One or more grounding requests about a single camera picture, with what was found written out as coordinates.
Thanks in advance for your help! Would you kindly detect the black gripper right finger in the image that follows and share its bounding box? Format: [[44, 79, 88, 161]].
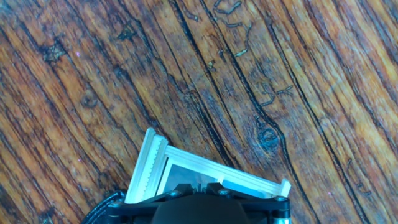
[[199, 182, 292, 224]]

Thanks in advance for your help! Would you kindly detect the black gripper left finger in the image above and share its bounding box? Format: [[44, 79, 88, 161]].
[[108, 182, 199, 224]]

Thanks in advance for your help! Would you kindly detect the small sliding window sash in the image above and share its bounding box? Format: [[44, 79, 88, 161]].
[[157, 157, 223, 195]]

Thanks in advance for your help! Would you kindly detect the black C-clamp with steel screw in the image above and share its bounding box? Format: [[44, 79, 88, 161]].
[[81, 190, 127, 224]]

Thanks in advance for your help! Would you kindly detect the wood grain table mat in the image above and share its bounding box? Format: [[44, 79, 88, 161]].
[[0, 0, 398, 224]]

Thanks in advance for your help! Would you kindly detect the miniature wooden window frame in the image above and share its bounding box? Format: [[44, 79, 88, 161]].
[[124, 126, 292, 205]]

